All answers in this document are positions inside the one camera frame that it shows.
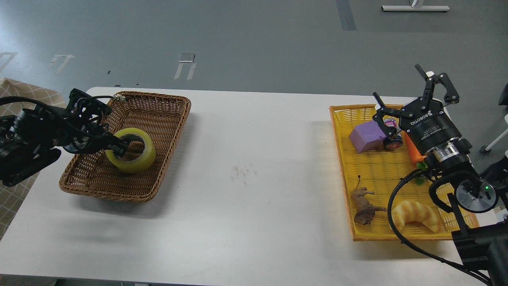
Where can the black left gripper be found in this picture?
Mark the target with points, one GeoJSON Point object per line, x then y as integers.
{"type": "Point", "coordinates": [93, 140]}

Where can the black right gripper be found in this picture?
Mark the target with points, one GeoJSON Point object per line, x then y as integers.
{"type": "Point", "coordinates": [428, 127]}

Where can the yellow tape roll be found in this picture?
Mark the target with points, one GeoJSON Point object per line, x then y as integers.
{"type": "Point", "coordinates": [143, 161]}

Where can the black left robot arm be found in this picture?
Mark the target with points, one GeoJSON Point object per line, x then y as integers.
{"type": "Point", "coordinates": [31, 140]}

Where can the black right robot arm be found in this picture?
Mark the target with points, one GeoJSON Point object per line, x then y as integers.
{"type": "Point", "coordinates": [456, 185]}

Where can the small pink can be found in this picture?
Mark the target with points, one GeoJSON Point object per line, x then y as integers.
{"type": "Point", "coordinates": [395, 142]}

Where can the orange toy carrot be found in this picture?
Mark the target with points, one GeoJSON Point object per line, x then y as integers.
{"type": "Point", "coordinates": [417, 160]}

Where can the brown wicker basket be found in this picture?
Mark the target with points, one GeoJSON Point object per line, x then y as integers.
{"type": "Point", "coordinates": [162, 117]}

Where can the purple foam block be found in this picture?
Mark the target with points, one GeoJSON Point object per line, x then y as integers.
{"type": "Point", "coordinates": [366, 136]}

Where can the white chair leg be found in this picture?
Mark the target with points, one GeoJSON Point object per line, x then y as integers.
{"type": "Point", "coordinates": [485, 149]}

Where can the yellow plastic basket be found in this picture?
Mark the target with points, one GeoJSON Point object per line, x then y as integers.
{"type": "Point", "coordinates": [380, 171]}

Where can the toy croissant bread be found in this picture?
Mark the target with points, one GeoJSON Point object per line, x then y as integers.
{"type": "Point", "coordinates": [412, 211]}

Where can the white stand base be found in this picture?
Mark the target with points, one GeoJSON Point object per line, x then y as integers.
{"type": "Point", "coordinates": [414, 6]}

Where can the brown toy lion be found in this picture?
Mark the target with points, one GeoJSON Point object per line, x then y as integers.
{"type": "Point", "coordinates": [366, 211]}

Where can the beige checkered cloth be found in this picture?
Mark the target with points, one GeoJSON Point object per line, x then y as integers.
{"type": "Point", "coordinates": [12, 197]}

